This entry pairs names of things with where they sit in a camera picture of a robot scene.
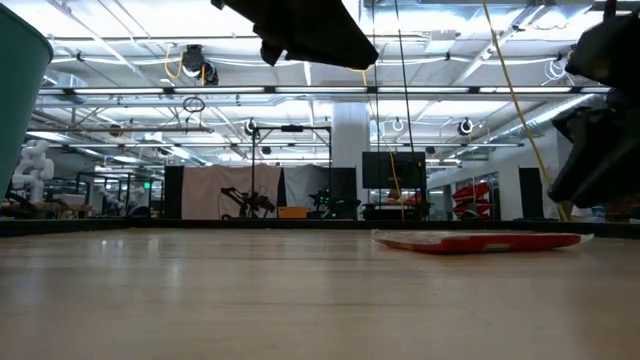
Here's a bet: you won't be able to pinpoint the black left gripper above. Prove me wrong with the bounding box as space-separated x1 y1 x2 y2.
210 0 380 71

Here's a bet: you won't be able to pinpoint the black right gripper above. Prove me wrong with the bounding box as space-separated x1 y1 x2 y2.
546 0 640 210

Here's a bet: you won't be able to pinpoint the red popcorn bag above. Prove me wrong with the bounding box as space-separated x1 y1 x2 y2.
371 228 595 256

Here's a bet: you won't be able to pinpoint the black door panel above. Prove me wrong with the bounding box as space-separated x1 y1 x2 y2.
518 167 545 221

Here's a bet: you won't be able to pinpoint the white column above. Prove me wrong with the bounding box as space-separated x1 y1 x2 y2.
332 102 371 201

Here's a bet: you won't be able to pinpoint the red stacked bins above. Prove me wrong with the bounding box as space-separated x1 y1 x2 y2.
451 182 494 217

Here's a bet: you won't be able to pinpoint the grey fabric partition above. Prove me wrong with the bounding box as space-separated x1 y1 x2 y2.
282 165 331 207

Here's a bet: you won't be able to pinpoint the black machine with green lights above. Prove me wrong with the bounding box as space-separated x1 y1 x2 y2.
309 188 361 220

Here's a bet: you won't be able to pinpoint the orange box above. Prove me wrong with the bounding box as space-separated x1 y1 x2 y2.
277 206 310 220

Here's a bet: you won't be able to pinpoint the beige fabric partition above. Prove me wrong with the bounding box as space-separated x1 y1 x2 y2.
181 164 283 220

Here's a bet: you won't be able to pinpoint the dark cluttered workbench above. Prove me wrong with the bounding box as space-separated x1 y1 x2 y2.
362 199 431 222

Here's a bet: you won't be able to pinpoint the black upright panel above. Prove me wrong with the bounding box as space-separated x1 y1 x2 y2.
163 165 185 220

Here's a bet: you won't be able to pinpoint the teal plastic basket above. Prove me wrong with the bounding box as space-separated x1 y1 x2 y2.
0 4 55 194

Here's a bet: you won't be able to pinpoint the white humanoid robot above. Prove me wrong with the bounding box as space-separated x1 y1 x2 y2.
10 138 56 204

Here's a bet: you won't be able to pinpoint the silver ventilation duct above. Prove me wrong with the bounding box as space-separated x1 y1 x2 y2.
492 92 601 146

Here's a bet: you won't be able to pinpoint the black metal gantry frame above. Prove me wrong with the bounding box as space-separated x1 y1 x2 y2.
251 124 334 221

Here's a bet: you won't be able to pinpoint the black hanging power cable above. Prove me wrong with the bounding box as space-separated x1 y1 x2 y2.
393 0 420 221

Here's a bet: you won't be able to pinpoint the yellow extension cord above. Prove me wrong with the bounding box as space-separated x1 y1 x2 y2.
479 0 570 223

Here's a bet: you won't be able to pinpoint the black ceiling cord reel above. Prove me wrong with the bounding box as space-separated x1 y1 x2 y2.
179 44 220 87

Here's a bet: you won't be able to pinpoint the thin yellow hanging cord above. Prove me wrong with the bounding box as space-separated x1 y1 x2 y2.
367 74 406 221

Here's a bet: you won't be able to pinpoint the black metal table frame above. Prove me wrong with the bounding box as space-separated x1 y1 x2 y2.
0 217 640 239

